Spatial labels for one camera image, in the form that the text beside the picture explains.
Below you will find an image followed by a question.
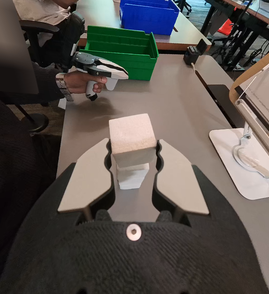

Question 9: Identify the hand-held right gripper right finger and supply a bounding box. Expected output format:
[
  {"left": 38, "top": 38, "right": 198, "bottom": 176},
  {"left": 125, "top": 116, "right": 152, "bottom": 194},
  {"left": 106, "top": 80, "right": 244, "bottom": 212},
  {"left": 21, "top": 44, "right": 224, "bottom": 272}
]
[{"left": 152, "top": 139, "right": 210, "bottom": 221}]

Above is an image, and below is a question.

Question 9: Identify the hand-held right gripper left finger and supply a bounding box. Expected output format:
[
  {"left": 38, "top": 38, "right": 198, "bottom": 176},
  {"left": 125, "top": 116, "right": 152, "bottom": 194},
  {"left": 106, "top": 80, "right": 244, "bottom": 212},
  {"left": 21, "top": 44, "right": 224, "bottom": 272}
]
[{"left": 58, "top": 138, "right": 115, "bottom": 220}]

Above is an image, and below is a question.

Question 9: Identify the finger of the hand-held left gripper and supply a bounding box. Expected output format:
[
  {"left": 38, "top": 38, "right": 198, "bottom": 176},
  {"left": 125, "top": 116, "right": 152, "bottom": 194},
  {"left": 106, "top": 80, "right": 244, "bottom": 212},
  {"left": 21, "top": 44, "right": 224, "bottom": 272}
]
[
  {"left": 97, "top": 58, "right": 127, "bottom": 73},
  {"left": 102, "top": 68, "right": 129, "bottom": 80}
]

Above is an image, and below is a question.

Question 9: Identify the large white foam cube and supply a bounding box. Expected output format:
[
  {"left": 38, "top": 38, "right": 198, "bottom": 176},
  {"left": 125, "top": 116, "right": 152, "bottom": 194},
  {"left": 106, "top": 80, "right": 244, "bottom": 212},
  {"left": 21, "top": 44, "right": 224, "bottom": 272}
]
[{"left": 117, "top": 163, "right": 149, "bottom": 190}]

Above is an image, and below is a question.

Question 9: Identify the largest white foam cube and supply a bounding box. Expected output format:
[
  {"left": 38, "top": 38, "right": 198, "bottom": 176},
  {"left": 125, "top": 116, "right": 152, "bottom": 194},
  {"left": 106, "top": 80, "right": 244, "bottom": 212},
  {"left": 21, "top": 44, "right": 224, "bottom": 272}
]
[{"left": 108, "top": 113, "right": 157, "bottom": 168}]

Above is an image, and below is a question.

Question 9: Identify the person's left forearm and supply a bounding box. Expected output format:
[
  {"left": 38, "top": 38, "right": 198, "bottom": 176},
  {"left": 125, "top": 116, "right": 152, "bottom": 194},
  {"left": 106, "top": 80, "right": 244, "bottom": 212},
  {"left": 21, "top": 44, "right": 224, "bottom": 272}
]
[{"left": 22, "top": 62, "right": 65, "bottom": 104}]

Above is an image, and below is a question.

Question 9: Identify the grey desk with wood edge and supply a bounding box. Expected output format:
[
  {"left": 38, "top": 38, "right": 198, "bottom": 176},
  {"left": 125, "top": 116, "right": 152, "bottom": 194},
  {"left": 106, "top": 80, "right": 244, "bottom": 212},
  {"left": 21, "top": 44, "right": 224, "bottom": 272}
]
[
  {"left": 76, "top": 0, "right": 212, "bottom": 51},
  {"left": 226, "top": 0, "right": 269, "bottom": 30}
]

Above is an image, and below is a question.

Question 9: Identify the person's left hand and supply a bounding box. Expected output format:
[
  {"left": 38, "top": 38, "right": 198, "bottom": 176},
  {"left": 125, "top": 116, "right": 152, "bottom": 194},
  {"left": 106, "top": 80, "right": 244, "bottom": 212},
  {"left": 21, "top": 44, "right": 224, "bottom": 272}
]
[{"left": 63, "top": 70, "right": 108, "bottom": 94}]

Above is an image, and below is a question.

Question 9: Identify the green plastic bin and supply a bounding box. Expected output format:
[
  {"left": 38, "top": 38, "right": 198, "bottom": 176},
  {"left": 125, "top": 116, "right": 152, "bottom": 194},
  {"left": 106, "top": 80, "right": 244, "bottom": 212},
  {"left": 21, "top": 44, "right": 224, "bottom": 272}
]
[{"left": 79, "top": 25, "right": 159, "bottom": 81}]

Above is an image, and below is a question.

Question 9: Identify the silver wristwatch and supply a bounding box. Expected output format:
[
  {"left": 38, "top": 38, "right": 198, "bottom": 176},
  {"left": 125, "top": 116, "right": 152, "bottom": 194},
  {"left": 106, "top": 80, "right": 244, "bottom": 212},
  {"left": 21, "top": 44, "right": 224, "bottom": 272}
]
[{"left": 56, "top": 73, "right": 74, "bottom": 102}]

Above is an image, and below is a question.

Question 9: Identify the white document stand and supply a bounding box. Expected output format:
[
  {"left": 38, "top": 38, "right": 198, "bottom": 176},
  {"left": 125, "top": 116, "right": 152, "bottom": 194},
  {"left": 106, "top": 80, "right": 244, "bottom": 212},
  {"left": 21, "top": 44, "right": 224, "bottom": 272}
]
[{"left": 209, "top": 58, "right": 269, "bottom": 200}]

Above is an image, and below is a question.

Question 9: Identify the black office chair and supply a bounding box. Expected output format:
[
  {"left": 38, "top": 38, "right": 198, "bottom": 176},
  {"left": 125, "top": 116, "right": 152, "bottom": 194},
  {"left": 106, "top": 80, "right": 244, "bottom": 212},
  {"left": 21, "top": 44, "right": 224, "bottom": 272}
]
[{"left": 19, "top": 19, "right": 64, "bottom": 69}]

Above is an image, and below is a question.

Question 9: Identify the blue plastic bin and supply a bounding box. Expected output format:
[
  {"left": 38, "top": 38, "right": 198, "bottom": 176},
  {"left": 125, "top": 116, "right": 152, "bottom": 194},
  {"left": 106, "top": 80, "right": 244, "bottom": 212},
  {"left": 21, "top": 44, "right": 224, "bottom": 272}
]
[{"left": 120, "top": 0, "right": 180, "bottom": 35}]

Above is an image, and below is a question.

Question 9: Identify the black round stand base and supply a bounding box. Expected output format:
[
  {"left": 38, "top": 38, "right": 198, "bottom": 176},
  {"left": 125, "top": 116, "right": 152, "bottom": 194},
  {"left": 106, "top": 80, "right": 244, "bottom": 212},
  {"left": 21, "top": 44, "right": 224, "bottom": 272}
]
[{"left": 16, "top": 104, "right": 49, "bottom": 136}]

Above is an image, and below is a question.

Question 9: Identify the black charger box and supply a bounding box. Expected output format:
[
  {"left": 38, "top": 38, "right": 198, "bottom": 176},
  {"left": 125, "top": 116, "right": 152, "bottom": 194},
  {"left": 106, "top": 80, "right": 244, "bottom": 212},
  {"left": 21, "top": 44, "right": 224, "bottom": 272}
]
[{"left": 183, "top": 39, "right": 209, "bottom": 65}]

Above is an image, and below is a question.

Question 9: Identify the person's torso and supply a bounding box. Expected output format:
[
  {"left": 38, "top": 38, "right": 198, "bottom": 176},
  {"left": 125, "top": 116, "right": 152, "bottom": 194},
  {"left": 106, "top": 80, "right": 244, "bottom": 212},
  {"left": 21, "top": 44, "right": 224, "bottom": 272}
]
[{"left": 0, "top": 91, "right": 65, "bottom": 294}]

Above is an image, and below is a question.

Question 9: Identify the orange plastic piece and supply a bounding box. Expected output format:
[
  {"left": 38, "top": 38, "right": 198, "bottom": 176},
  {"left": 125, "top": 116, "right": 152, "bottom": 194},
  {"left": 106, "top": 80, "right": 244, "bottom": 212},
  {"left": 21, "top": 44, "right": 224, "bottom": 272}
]
[{"left": 218, "top": 18, "right": 238, "bottom": 35}]

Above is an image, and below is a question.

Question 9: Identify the tan-edged instruction board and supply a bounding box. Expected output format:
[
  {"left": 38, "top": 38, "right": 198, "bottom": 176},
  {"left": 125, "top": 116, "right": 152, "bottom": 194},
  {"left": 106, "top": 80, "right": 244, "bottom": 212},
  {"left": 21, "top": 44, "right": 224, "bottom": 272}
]
[{"left": 229, "top": 42, "right": 269, "bottom": 147}]

